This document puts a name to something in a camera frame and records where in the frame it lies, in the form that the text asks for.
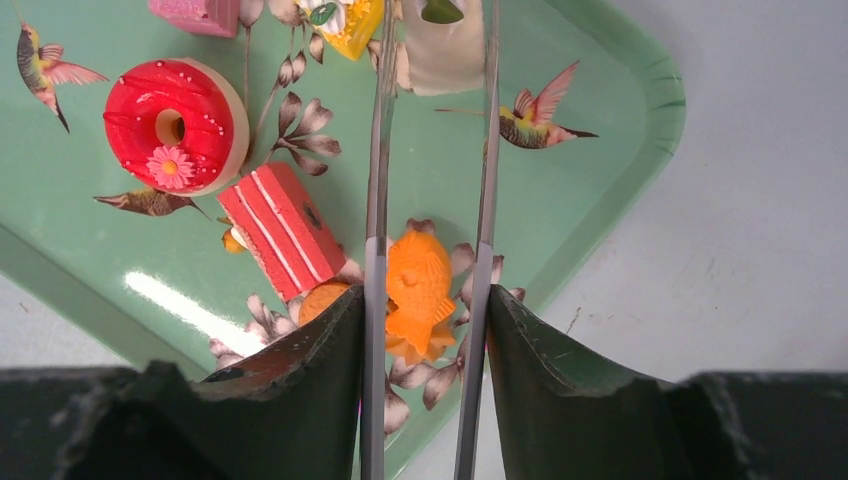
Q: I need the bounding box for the red toy donut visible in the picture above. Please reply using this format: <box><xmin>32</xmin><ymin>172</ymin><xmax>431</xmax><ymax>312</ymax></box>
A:
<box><xmin>103</xmin><ymin>58</ymin><xmax>250</xmax><ymax>196</ymax></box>

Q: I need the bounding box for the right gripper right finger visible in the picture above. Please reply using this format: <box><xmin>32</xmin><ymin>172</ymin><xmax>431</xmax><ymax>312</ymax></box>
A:
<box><xmin>487</xmin><ymin>286</ymin><xmax>749</xmax><ymax>479</ymax></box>

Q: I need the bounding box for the orange toy cookie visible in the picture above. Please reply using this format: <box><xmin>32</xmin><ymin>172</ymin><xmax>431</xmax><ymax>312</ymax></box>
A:
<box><xmin>298</xmin><ymin>281</ymin><xmax>350</xmax><ymax>326</ymax></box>

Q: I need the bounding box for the yellow toy cake slice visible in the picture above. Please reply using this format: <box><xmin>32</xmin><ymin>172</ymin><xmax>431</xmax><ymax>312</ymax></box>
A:
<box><xmin>296</xmin><ymin>0</ymin><xmax>384</xmax><ymax>61</ymax></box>

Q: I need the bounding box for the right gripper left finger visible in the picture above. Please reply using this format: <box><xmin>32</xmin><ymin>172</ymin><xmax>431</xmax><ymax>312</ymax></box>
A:
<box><xmin>56</xmin><ymin>287</ymin><xmax>364</xmax><ymax>479</ymax></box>

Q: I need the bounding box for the pink toy cake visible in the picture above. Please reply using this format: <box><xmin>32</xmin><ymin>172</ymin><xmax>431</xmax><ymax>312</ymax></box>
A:
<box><xmin>148</xmin><ymin>0</ymin><xmax>240</xmax><ymax>38</ymax></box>

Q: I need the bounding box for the red striped toy cake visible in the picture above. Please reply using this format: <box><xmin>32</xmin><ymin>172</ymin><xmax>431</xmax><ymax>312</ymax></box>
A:
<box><xmin>217</xmin><ymin>163</ymin><xmax>346</xmax><ymax>302</ymax></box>

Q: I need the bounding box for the green floral serving tray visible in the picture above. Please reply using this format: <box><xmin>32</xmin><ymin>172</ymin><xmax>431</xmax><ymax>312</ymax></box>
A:
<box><xmin>1</xmin><ymin>1</ymin><xmax>686</xmax><ymax>479</ymax></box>

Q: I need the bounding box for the orange toy fish pastry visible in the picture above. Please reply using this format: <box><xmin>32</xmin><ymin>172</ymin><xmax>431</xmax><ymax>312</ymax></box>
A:
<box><xmin>386</xmin><ymin>230</ymin><xmax>456</xmax><ymax>366</ymax></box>

